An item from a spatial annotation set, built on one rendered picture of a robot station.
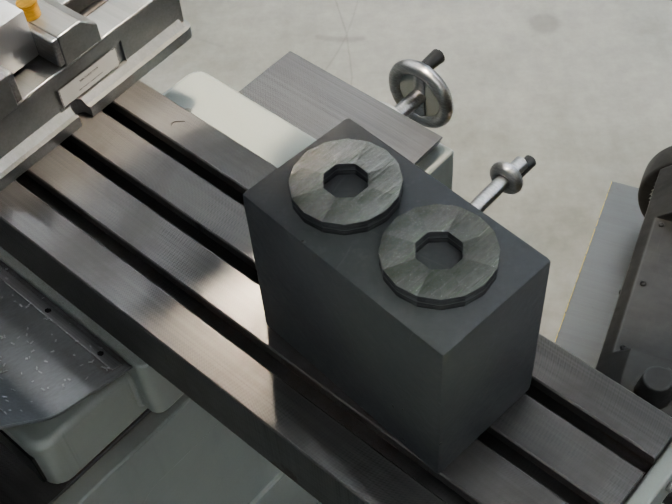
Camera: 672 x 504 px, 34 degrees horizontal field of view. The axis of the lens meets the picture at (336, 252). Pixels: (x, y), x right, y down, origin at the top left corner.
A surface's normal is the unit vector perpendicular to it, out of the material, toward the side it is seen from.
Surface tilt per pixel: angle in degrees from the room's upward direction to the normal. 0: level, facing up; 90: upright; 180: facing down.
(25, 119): 90
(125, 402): 90
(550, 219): 0
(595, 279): 0
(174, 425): 90
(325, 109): 0
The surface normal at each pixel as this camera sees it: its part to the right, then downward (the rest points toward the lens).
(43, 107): 0.78, 0.47
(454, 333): -0.06, -0.61
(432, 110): -0.66, 0.62
